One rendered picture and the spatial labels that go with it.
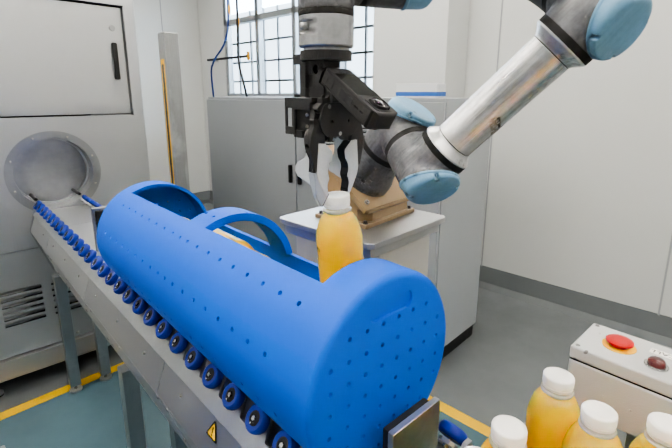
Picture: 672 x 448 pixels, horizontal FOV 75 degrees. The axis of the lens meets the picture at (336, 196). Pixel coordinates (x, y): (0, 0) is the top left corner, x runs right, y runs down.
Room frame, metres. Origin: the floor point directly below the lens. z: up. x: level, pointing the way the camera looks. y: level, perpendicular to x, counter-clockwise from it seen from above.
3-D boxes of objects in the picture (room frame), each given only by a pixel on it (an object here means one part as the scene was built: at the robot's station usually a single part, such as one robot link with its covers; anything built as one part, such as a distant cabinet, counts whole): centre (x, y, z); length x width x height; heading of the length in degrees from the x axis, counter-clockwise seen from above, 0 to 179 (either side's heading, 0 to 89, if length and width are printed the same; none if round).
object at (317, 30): (0.63, 0.02, 1.54); 0.08 x 0.08 x 0.05
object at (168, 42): (1.83, 0.66, 0.85); 0.06 x 0.06 x 1.70; 42
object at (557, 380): (0.53, -0.30, 1.08); 0.04 x 0.04 x 0.02
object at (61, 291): (1.96, 1.32, 0.31); 0.06 x 0.06 x 0.63; 42
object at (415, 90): (2.47, -0.46, 1.48); 0.24 x 0.12 x 0.08; 54
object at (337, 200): (0.62, 0.00, 1.31); 0.04 x 0.04 x 0.02
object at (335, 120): (0.64, 0.02, 1.46); 0.09 x 0.08 x 0.12; 42
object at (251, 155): (3.04, 0.09, 0.72); 2.15 x 0.54 x 1.45; 46
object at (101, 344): (2.05, 1.22, 0.31); 0.06 x 0.06 x 0.63; 42
